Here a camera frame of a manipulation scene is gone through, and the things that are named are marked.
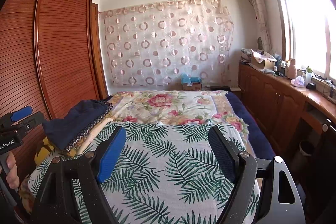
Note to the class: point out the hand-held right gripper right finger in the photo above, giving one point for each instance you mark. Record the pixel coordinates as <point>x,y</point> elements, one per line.
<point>223,153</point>

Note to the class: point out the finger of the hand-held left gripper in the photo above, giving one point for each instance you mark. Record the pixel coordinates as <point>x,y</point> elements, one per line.
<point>22,112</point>

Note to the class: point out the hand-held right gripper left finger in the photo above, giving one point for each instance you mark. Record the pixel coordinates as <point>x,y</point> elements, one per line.
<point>111,155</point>

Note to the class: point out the navy blue printed T-shirt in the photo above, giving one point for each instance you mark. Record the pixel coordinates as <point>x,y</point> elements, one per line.
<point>71,121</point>

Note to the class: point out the person's left hand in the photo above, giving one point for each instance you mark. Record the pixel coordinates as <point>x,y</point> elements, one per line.
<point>11,174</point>

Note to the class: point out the gold-edged cream pillow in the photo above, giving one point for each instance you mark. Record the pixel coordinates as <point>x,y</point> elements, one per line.
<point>90,144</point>

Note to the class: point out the dark patterned pillow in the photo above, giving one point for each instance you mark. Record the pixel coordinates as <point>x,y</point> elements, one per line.
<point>86,134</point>

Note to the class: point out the yellow plush toy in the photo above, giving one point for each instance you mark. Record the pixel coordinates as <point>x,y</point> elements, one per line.
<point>43,153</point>

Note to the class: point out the navy blue bed cover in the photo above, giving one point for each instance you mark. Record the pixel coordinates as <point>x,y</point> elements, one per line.
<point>252,129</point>

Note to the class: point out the leaf print blanket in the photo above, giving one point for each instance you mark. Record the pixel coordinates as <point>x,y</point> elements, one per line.
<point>162,161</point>

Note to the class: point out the colourful floral pillow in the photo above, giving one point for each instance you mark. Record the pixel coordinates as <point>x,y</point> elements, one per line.
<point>27,195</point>

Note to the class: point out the flat black box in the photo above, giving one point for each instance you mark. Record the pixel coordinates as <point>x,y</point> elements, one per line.
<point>219,87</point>

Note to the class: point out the wooden slatted wardrobe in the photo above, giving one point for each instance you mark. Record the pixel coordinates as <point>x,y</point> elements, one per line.
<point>60,56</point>

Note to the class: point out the floral bed sheet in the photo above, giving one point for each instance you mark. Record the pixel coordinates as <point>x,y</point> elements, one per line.
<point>162,106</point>

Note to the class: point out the wooden counter cabinet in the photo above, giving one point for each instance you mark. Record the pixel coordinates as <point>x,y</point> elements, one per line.
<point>273,98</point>

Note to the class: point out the cardboard box with blue bags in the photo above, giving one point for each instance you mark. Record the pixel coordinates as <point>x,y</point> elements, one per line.
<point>191,85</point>

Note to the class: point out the open cardboard box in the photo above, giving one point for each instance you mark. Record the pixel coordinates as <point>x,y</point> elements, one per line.
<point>265,64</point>

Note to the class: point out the stack of folded cloths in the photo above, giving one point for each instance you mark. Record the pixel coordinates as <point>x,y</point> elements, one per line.
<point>246,55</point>

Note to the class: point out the pink white cloth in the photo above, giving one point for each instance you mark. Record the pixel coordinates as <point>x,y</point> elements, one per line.
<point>298,81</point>

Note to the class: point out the pink bottle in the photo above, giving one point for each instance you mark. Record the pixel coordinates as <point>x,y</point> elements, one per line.
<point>292,70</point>

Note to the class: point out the small black box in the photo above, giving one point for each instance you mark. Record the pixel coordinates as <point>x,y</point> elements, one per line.
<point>311,86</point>

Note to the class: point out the green-capped bottle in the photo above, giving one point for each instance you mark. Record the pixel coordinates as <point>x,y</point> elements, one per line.
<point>309,77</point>

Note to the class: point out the dark oval ornament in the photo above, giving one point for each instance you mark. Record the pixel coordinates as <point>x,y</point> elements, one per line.
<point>260,43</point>

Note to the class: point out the circle-patterned sheer curtain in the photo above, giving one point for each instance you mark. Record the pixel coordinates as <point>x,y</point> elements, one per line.
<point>162,43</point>

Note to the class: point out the beige tied window curtain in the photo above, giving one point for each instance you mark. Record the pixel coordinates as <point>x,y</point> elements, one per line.
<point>258,8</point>

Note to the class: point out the wood-framed window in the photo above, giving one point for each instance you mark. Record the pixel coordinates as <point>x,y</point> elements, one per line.
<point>307,24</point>

